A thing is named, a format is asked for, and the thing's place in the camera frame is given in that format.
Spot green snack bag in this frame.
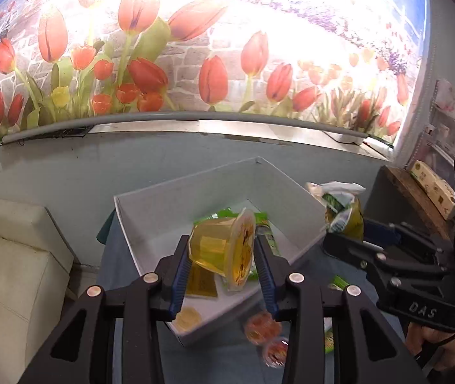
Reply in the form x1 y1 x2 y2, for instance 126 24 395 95
306 181 365 241

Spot pink jelly cup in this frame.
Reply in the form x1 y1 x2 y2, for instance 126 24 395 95
244 311 282 346

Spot yellow jelly cup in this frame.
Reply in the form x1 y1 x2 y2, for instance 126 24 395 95
188 206 257 292

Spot right hand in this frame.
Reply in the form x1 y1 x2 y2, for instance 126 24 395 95
405 323 455 372

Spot wooden side shelf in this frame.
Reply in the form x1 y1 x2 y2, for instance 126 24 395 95
382 165 454 240

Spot beige carton box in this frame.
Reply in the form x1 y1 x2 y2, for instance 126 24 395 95
408 160 455 220

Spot white storage box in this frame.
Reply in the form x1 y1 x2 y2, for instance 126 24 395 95
113 156 328 348

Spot red jelly cup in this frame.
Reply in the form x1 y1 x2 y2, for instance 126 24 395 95
262 336 288 368

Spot cream leather sofa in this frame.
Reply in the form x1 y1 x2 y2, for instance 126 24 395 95
0 199 73 383

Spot blue tablecloth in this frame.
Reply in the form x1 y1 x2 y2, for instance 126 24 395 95
95 207 406 384

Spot tulip window blind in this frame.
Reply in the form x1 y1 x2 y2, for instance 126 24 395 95
0 0 428 146

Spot wire storage rack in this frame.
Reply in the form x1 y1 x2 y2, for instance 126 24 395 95
405 79 455 184

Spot grey blind bottom rail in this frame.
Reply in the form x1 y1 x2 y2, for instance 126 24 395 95
2 111 367 144

